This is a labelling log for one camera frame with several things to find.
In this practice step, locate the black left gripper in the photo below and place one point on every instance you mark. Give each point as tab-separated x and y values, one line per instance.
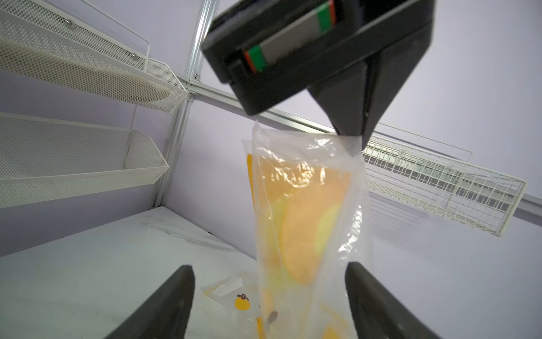
353	57

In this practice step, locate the ziploc bag of candies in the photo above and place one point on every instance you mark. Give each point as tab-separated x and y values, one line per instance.
312	218
240	297

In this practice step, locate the white two-tier mesh shelf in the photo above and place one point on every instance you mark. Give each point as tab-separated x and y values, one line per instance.
73	79

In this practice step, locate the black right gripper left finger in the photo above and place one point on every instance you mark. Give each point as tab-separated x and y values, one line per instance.
165	314

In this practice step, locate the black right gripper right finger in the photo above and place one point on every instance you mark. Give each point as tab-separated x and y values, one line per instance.
376	312

